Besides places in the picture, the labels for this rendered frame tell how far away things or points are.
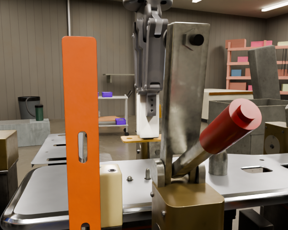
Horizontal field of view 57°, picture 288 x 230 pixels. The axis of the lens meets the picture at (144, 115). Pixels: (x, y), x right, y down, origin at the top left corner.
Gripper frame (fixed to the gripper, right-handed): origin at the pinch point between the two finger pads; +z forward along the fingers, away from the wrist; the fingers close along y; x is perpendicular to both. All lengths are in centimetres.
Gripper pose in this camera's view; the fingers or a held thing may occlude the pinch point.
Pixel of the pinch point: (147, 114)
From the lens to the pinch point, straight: 42.5
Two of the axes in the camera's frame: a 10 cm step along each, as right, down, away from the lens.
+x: -9.8, 0.3, -2.2
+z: 0.0, 9.9, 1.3
